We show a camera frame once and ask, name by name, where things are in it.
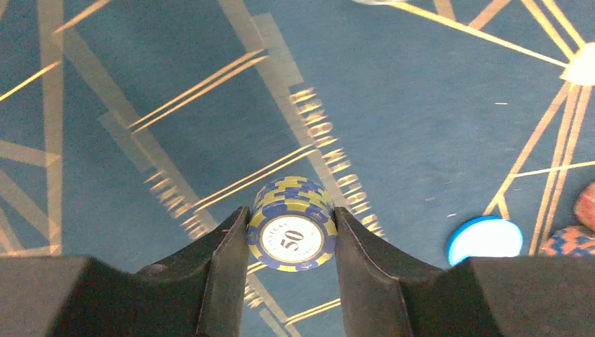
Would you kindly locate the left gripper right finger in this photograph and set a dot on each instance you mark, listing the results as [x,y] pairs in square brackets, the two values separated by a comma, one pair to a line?
[387,292]

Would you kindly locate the blue small blind button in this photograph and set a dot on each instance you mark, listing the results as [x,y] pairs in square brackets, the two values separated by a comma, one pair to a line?
[485,236]

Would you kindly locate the red white chip stack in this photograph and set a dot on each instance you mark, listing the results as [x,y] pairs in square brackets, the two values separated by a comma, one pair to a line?
[584,207]

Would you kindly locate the blue ten chip stack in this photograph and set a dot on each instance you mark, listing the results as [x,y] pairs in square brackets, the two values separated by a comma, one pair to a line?
[569,241]

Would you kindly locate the round dark poker mat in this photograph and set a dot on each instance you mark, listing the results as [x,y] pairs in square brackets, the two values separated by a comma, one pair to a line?
[130,129]

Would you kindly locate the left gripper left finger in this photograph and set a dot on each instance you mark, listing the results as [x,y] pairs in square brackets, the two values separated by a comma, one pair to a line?
[197,291]

